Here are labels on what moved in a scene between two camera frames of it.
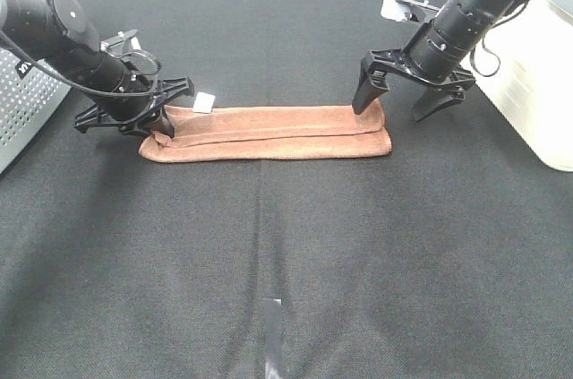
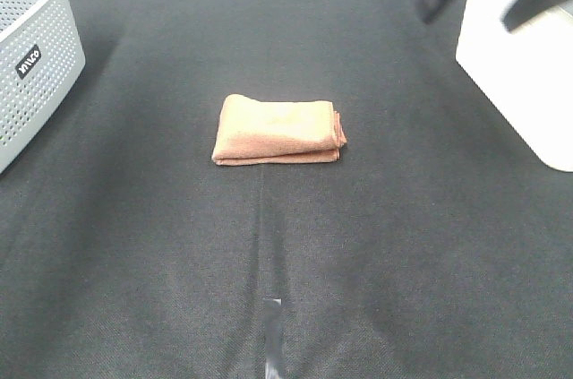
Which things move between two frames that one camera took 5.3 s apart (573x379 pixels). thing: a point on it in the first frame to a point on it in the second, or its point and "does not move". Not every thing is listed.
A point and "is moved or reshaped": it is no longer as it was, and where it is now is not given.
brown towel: x=271 y=133 is moved or reshaped
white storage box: x=533 y=87 does not move
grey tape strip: x=272 y=337 does not move
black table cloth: x=449 y=257 does not move
